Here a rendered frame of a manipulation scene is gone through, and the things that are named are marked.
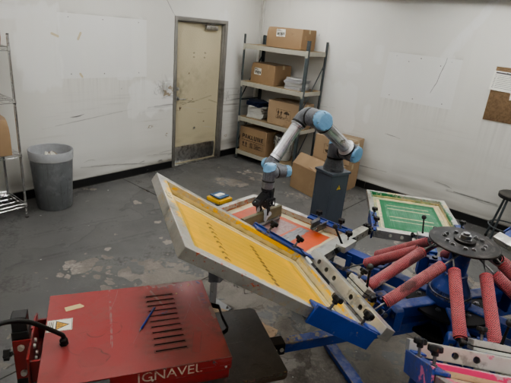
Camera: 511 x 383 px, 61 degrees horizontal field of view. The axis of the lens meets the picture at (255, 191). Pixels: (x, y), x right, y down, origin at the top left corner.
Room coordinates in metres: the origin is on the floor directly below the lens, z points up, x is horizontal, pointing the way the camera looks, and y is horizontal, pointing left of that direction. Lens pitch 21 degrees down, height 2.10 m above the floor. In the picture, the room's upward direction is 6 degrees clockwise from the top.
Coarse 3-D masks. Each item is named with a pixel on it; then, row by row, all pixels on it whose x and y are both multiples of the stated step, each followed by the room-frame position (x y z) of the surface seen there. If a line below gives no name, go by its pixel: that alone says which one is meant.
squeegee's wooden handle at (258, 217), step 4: (280, 204) 2.55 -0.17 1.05; (272, 208) 2.47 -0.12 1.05; (276, 208) 2.50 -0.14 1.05; (280, 208) 2.53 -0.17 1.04; (260, 212) 2.40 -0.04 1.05; (272, 212) 2.47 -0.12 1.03; (276, 212) 2.50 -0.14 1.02; (280, 212) 2.53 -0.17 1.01; (248, 216) 2.32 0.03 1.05; (252, 216) 2.33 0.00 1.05; (256, 216) 2.35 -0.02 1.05; (260, 216) 2.38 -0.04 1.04; (272, 216) 2.47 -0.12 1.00; (276, 216) 2.50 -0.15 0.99; (280, 216) 2.53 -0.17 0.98; (244, 220) 2.27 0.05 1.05; (248, 220) 2.29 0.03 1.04; (252, 220) 2.33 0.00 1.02; (256, 220) 2.35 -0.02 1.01; (260, 220) 2.38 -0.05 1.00; (252, 224) 2.33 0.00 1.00
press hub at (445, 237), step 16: (432, 240) 1.70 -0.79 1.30; (448, 240) 1.70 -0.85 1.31; (464, 240) 1.70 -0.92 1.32; (480, 240) 1.73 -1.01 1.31; (464, 256) 1.58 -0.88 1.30; (480, 256) 1.59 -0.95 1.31; (496, 256) 1.60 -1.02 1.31; (464, 272) 1.68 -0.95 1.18; (432, 288) 1.71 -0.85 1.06; (448, 288) 1.66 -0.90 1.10; (464, 288) 1.66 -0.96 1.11; (448, 304) 1.63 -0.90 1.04; (480, 304) 1.70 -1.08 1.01; (432, 320) 1.66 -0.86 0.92; (448, 320) 1.55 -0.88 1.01; (480, 320) 1.57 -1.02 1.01; (432, 336) 1.57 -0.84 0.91
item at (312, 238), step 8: (248, 208) 2.67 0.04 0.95; (280, 224) 2.46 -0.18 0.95; (288, 224) 2.48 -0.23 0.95; (296, 224) 2.49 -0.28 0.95; (280, 232) 2.36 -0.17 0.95; (288, 232) 2.37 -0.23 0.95; (312, 232) 2.40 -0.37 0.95; (304, 240) 2.28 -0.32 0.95; (312, 240) 2.29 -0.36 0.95; (320, 240) 2.30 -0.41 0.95
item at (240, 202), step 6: (240, 198) 2.74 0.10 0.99; (246, 198) 2.75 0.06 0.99; (252, 198) 2.79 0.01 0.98; (222, 204) 2.60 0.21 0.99; (228, 204) 2.61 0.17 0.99; (234, 204) 2.64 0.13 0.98; (240, 204) 2.69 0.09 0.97; (276, 204) 2.69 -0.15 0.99; (282, 210) 2.64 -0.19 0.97; (288, 210) 2.61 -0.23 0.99; (294, 210) 2.62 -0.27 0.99; (294, 216) 2.58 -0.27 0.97; (300, 216) 2.55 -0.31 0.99; (306, 216) 2.55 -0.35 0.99; (306, 222) 2.52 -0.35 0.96; (330, 228) 2.41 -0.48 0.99; (336, 234) 2.38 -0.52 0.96; (342, 234) 2.33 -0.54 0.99; (330, 240) 2.24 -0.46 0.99; (324, 246) 2.15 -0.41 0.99
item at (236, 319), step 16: (240, 320) 1.49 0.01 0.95; (256, 320) 1.50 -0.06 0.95; (416, 320) 1.64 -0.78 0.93; (224, 336) 1.38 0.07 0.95; (240, 336) 1.39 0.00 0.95; (256, 336) 1.40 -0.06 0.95; (288, 336) 1.45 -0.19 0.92; (304, 336) 1.46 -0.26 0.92; (320, 336) 1.47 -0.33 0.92; (240, 352) 1.30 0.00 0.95; (256, 352) 1.31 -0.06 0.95; (272, 352) 1.32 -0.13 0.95; (240, 368) 1.22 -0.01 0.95; (256, 368) 1.23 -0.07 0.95; (272, 368) 1.24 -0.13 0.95
